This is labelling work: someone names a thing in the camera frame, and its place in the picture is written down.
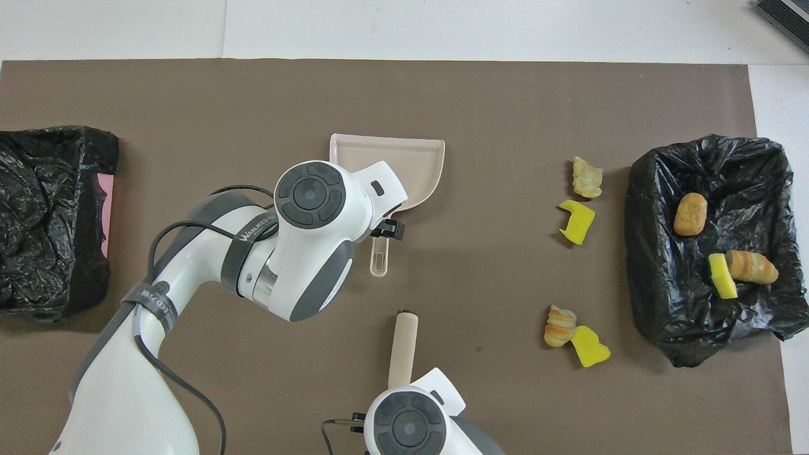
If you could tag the beige plastic dustpan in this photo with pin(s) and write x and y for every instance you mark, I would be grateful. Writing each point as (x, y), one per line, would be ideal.
(404, 164)

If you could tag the beige hand brush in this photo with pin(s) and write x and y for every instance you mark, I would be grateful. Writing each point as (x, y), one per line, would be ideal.
(403, 347)

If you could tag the notched yellow sponge piece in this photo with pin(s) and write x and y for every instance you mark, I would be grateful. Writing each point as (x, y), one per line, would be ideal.
(578, 224)

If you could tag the striped croissant piece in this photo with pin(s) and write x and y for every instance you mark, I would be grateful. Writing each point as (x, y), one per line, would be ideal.
(752, 267)
(560, 327)

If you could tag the pale torn pastry piece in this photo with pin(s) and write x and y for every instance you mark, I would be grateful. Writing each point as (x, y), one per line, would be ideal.
(586, 179)

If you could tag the brown fried nugget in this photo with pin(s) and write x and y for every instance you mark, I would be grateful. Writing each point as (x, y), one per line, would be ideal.
(690, 215)

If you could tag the yellow green-edged sponge piece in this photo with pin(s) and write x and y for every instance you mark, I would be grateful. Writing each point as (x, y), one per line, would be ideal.
(722, 278)

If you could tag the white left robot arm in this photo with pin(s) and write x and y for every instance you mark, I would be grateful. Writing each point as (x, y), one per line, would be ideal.
(303, 253)

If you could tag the pink bin box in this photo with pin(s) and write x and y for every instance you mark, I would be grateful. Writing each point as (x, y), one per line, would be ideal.
(107, 215)

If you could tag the black plastic bin bag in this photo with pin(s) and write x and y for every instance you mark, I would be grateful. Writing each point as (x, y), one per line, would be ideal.
(714, 335)
(44, 221)

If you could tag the brown paper table mat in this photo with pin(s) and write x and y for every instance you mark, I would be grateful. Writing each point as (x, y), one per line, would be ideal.
(253, 126)

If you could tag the dark ridged device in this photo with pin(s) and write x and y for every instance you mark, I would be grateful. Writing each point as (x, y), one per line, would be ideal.
(790, 16)

